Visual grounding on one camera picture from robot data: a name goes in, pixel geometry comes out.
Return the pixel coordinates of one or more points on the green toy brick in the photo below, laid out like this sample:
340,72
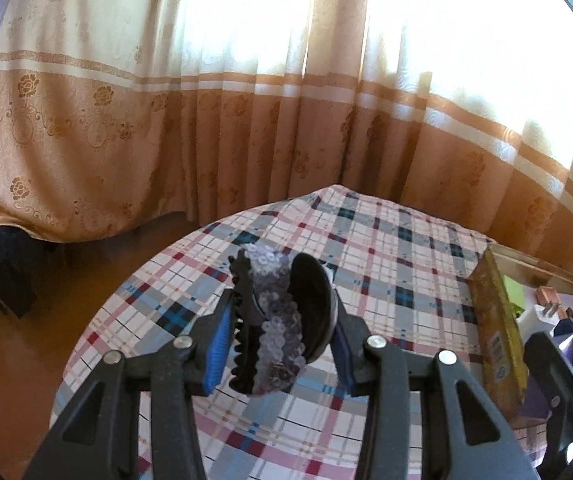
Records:
514,292

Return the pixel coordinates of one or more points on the plaid tablecloth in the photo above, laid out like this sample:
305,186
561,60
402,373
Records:
391,260

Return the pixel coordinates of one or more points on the gold tin box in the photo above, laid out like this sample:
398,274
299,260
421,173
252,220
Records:
496,330

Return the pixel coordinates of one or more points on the orange and cream curtain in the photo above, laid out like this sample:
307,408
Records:
216,135

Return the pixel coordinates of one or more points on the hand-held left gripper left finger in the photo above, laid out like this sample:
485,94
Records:
219,340

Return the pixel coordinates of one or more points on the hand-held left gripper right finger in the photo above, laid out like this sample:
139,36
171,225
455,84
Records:
344,355

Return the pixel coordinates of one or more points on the sequined black hair claw clip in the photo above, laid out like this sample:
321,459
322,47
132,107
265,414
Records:
276,320

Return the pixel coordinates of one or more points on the orange block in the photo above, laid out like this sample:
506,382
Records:
549,294

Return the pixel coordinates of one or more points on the white power adapter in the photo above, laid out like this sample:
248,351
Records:
536,320

